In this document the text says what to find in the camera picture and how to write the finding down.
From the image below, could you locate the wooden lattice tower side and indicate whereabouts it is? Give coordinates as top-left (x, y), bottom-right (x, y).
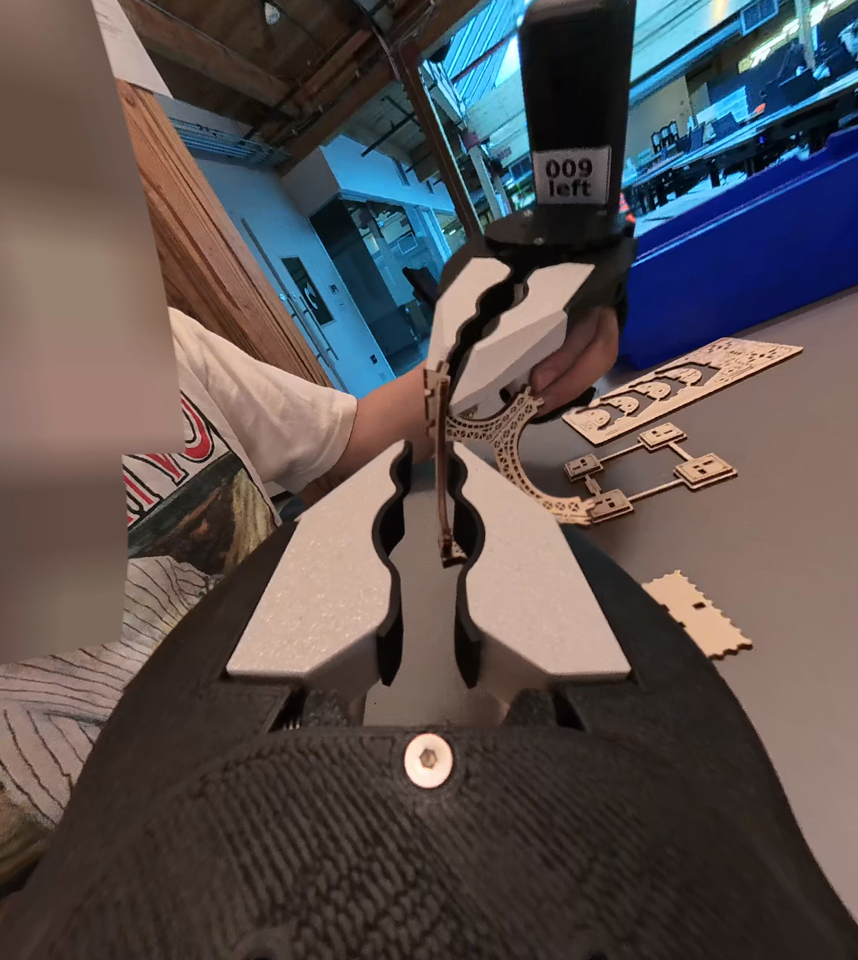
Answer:
top-left (423, 360), bottom-right (469, 571)
top-left (444, 384), bottom-right (596, 526)

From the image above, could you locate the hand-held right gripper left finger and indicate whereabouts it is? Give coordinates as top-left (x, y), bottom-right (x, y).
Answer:
top-left (225, 439), bottom-right (410, 723)

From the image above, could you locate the blue plastic bin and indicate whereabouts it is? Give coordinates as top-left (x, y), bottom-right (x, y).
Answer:
top-left (618, 123), bottom-right (858, 370)

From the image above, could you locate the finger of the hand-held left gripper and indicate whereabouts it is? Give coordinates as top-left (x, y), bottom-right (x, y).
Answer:
top-left (447, 262), bottom-right (596, 420)
top-left (426, 257), bottom-right (512, 376)

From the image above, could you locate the wooden square frame with pads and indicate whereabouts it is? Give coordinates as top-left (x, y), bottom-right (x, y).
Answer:
top-left (564, 422), bottom-right (739, 526)

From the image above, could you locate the wooden partition panel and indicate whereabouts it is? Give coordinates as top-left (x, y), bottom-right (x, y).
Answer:
top-left (115, 78), bottom-right (336, 391)

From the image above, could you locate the wooden sheet with arch cutouts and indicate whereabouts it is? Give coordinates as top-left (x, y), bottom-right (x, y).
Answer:
top-left (562, 337), bottom-right (805, 448)

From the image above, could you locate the wooden piece with jagged edges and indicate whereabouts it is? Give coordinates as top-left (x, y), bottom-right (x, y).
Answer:
top-left (642, 570), bottom-right (754, 661)

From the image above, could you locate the person's left hand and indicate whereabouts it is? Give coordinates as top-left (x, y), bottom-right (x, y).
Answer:
top-left (530, 306), bottom-right (622, 421)

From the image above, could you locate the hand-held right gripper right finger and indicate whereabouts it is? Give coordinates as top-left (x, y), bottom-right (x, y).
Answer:
top-left (453, 441), bottom-right (634, 720)

